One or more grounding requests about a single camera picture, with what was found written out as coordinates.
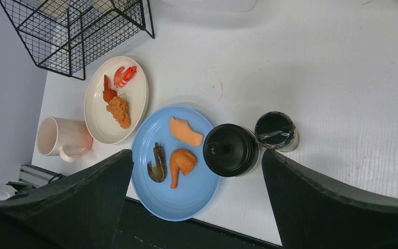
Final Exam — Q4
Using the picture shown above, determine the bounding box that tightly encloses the red toy shrimp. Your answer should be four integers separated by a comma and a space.
113, 65, 137, 88

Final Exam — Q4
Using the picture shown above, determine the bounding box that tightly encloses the black lid jar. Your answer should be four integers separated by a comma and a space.
203, 123, 260, 177

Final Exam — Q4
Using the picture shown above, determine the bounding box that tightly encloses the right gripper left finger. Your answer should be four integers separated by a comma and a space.
0, 149, 134, 248

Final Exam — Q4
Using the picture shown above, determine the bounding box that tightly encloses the blue plate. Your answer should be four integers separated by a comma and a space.
132, 106, 221, 222

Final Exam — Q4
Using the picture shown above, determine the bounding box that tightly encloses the orange toy salmon slice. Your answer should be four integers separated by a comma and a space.
168, 117, 203, 146

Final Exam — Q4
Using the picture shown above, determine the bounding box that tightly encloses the red toy crab claw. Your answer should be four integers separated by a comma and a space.
103, 75, 117, 103

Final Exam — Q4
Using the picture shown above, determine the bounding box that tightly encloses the cream plate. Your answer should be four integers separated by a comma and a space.
84, 56, 149, 144

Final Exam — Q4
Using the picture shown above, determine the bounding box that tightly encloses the black wire rack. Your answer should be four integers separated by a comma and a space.
0, 0, 155, 80

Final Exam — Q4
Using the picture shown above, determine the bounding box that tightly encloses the pink mug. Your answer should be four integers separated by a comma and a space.
36, 117, 93, 163

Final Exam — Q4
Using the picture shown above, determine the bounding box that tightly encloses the orange toy chicken leg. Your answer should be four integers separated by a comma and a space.
169, 148, 197, 189

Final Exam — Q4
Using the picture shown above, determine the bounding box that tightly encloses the black base frame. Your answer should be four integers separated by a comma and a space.
17, 164, 282, 249

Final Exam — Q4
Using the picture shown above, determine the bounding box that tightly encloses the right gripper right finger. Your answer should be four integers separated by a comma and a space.
262, 149, 398, 248

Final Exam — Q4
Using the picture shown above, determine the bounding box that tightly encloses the small dark spice jar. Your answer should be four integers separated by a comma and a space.
254, 111, 300, 153

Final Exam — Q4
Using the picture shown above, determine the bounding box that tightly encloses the orange fried piece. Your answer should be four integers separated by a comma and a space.
106, 96, 131, 129

